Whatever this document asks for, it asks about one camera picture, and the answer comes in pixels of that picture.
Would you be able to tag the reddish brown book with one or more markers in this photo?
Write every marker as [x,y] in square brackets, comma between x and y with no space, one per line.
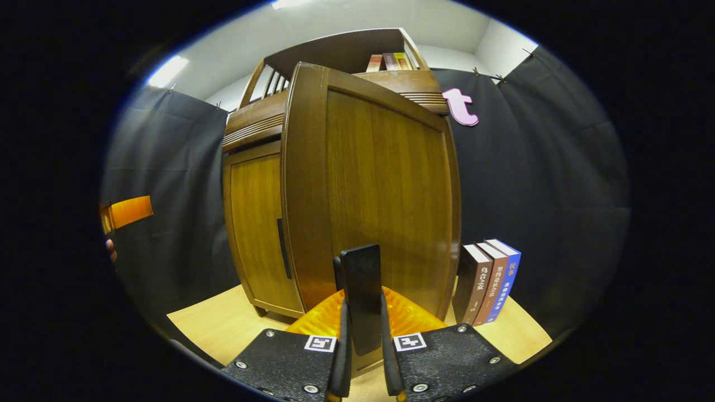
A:
[492,287]

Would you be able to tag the dark red book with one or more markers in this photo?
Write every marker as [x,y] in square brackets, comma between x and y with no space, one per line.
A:
[390,61]

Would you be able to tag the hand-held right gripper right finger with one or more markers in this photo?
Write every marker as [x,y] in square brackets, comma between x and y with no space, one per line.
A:
[391,368]

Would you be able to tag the wooden shoe cabinet door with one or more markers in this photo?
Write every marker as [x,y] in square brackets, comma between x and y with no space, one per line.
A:
[254,223]
[380,184]

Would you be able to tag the wooden double-door shoe cabinet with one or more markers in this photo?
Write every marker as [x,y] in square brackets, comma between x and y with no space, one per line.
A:
[251,120]

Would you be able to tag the blue book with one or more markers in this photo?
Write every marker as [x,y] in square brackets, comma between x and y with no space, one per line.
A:
[507,282]

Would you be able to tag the dark brown book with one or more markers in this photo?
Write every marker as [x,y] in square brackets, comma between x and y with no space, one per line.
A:
[472,285]

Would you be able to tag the black backdrop cloth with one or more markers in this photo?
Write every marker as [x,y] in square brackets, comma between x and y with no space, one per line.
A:
[558,195]

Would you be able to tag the ceiling light panel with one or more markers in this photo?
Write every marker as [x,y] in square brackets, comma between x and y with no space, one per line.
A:
[167,71]

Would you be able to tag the pinkish brown book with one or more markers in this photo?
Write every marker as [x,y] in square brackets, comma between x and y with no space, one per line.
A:
[374,63]

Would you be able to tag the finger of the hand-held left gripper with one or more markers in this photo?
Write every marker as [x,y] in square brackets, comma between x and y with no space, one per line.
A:
[129,213]

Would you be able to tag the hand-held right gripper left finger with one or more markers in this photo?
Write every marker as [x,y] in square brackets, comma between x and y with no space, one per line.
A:
[339,368]

